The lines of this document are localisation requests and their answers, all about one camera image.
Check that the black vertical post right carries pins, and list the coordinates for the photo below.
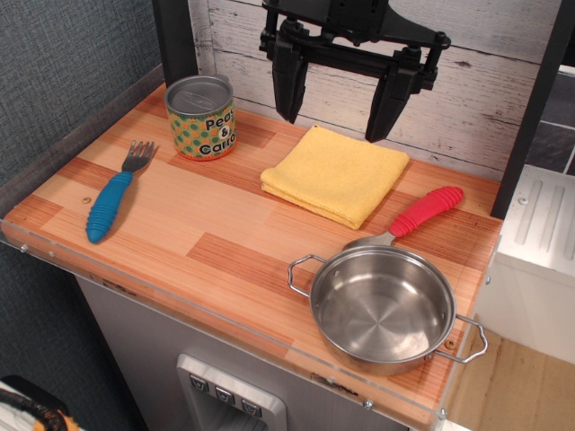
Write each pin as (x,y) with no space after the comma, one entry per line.
(552,59)

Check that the grey toy kitchen cabinet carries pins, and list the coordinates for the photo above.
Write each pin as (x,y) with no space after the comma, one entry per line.
(146,345)

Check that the orange and black object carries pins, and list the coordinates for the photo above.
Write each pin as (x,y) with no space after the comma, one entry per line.
(26,406)

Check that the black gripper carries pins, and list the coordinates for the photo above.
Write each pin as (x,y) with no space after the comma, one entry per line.
(362,37)

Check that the silver pan with handles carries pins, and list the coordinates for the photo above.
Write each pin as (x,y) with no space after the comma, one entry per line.
(380,309)

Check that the yellow rag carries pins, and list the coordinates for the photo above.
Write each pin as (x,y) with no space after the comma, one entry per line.
(335,176)

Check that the black vertical post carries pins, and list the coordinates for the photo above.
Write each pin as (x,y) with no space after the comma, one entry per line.
(552,59)
(175,39)

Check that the peas and carrots can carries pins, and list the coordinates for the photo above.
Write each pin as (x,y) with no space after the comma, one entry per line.
(201,115)

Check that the blue handled fork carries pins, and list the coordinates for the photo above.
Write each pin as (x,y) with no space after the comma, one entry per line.
(106,207)

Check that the black vertical post left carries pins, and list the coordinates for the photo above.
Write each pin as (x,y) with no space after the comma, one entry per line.
(175,39)

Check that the white toy sink unit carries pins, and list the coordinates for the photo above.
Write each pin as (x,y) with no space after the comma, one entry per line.
(528,292)

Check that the red handled spoon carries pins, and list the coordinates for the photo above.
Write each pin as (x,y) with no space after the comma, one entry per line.
(436,202)

